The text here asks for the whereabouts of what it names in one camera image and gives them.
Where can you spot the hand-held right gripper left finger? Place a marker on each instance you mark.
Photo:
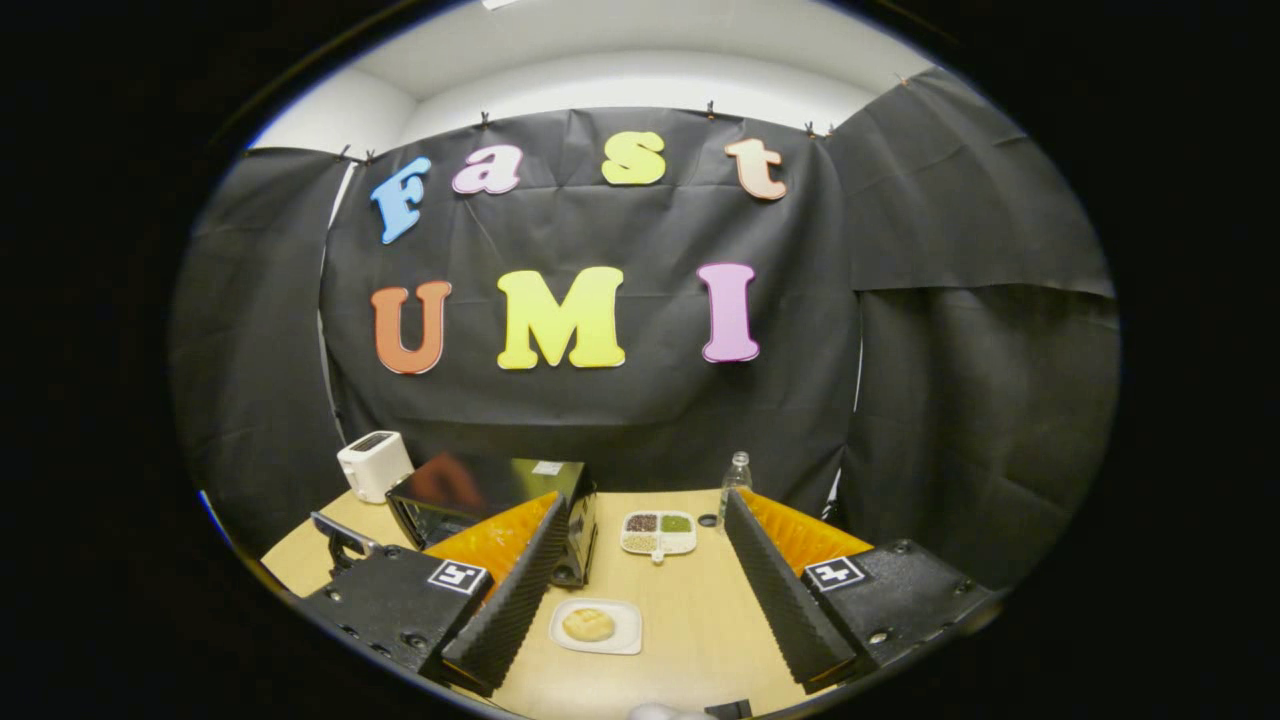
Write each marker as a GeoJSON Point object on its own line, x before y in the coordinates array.
{"type": "Point", "coordinates": [510, 600]}

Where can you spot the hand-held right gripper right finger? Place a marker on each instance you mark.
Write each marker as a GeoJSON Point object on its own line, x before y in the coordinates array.
{"type": "Point", "coordinates": [785, 600]}

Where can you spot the round yellow bun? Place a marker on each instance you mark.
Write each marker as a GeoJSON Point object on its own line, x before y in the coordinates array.
{"type": "Point", "coordinates": [588, 625]}

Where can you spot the black electric oven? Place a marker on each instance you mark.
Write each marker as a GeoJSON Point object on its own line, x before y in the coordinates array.
{"type": "Point", "coordinates": [500, 480]}

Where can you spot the white square plate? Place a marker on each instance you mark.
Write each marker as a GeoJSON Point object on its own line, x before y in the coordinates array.
{"type": "Point", "coordinates": [628, 630]}

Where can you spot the clear plastic bottle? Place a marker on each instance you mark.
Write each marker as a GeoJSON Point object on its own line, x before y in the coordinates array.
{"type": "Point", "coordinates": [735, 480]}

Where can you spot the white divided grain dish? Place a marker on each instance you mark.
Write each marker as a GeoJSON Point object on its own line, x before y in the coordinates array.
{"type": "Point", "coordinates": [658, 545]}

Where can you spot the white toaster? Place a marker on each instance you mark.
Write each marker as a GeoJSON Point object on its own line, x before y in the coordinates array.
{"type": "Point", "coordinates": [375, 467]}

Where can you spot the black backdrop cloth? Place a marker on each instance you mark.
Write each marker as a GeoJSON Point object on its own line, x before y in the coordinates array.
{"type": "Point", "coordinates": [620, 230]}

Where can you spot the row of black cloth clips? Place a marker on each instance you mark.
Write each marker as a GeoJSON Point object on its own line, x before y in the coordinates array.
{"type": "Point", "coordinates": [484, 118]}

